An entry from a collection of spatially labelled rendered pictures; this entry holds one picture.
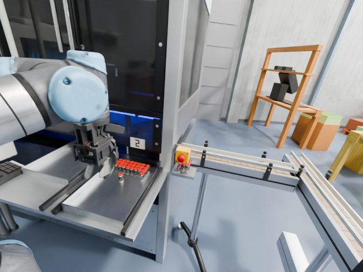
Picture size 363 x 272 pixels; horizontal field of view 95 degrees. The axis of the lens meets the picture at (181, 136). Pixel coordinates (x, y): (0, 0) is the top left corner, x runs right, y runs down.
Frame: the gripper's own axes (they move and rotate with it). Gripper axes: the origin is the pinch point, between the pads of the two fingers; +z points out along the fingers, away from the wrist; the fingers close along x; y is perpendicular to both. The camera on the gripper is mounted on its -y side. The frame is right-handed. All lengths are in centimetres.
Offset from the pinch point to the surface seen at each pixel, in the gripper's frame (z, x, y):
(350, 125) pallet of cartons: 83, 396, -479
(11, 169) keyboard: 27, -70, -15
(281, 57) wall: -63, 167, -460
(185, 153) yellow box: 7.2, 19.8, -35.0
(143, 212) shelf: 21.5, 9.7, -6.7
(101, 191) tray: 21.3, -12.5, -10.9
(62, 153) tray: 21, -52, -30
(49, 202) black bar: 19.6, -25.9, 1.3
